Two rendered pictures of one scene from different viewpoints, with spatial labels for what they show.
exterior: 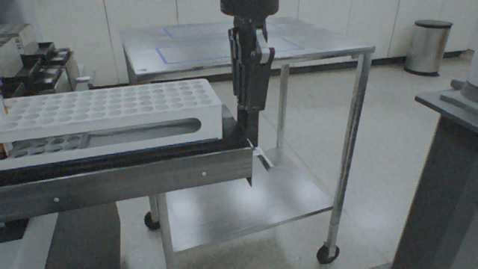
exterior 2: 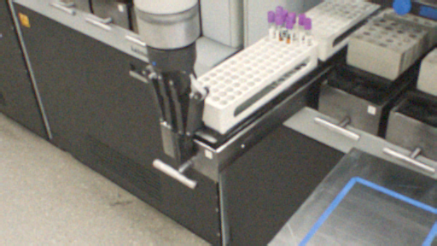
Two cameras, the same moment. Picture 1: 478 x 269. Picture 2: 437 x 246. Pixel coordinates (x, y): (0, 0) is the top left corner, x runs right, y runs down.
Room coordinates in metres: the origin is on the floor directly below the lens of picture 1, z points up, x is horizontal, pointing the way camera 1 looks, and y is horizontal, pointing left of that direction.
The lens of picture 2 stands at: (1.15, -0.34, 1.40)
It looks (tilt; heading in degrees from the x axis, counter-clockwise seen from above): 39 degrees down; 145
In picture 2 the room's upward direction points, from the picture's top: straight up
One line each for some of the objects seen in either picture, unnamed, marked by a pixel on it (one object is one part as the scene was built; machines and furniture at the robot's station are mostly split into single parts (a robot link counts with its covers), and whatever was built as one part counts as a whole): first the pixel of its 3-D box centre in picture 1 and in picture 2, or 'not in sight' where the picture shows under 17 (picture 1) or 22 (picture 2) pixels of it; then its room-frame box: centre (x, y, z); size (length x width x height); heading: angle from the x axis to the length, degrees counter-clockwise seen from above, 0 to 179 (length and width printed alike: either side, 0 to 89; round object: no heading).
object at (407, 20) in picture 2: not in sight; (407, 31); (0.44, 0.53, 0.85); 0.12 x 0.02 x 0.06; 17
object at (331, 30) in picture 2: not in sight; (341, 20); (0.30, 0.48, 0.83); 0.30 x 0.10 x 0.06; 107
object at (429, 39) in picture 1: (427, 47); not in sight; (3.12, -1.76, 0.23); 0.38 x 0.31 x 0.46; 17
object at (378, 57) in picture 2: not in sight; (375, 56); (0.48, 0.40, 0.85); 0.12 x 0.02 x 0.06; 17
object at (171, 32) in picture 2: not in sight; (168, 20); (0.45, -0.01, 1.03); 0.09 x 0.09 x 0.06
